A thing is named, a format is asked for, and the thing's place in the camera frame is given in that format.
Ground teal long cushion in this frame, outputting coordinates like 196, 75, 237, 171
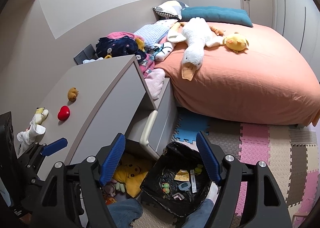
181, 6, 253, 27

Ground black trash bin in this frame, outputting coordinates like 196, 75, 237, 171
140, 142, 211, 217

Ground person's blue jeans legs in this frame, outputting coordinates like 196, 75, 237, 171
107, 198, 216, 228

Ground yellow bear plush in drawer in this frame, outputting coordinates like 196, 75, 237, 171
113, 152, 152, 198

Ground bed with orange sheet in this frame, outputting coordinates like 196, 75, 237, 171
156, 22, 319, 125

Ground navy patterned blanket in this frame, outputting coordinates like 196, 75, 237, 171
95, 35, 146, 63

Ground black wall socket panel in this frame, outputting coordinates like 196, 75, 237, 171
73, 44, 98, 65

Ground white knotted towel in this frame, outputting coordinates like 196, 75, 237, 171
17, 123, 46, 155

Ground small white dog plush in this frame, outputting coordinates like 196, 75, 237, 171
29, 109, 49, 129

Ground brown bear plush toy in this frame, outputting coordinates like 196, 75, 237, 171
67, 87, 79, 102

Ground colourful foam floor mat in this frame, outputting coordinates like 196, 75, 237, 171
127, 110, 319, 227

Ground white checkered pillow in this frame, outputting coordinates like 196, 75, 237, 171
152, 0, 189, 20

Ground small orange plush on bed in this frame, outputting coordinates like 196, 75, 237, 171
210, 26, 225, 36

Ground red heart plush toy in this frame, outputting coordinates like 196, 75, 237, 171
57, 105, 71, 121

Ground light blue knit blanket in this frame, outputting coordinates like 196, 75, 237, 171
134, 19, 178, 49

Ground white wardrobe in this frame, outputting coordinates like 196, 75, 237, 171
276, 0, 319, 78

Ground yellow chick plush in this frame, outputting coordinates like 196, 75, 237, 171
222, 32, 249, 53

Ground large white goose plush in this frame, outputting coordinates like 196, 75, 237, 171
167, 17, 223, 81

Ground pink cloth on pile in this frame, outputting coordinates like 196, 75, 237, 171
106, 32, 137, 40

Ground grey dresser cabinet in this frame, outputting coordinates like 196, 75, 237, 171
37, 55, 177, 179

